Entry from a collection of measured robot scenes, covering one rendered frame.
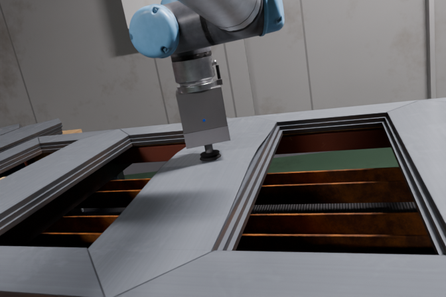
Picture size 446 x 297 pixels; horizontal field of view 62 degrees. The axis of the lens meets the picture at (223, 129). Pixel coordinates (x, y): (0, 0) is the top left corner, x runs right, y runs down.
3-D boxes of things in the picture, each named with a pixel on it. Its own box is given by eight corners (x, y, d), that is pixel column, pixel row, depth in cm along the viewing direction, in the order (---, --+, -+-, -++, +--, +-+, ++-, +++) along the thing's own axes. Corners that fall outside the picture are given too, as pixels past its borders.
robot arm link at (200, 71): (172, 61, 71) (213, 53, 72) (176, 84, 72) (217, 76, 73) (170, 63, 64) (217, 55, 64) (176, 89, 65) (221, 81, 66)
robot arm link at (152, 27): (189, -9, 49) (212, -5, 59) (117, 10, 52) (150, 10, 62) (202, 50, 51) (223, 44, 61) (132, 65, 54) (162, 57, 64)
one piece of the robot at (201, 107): (216, 62, 74) (229, 138, 79) (172, 70, 74) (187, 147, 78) (221, 65, 65) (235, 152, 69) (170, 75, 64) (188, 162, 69)
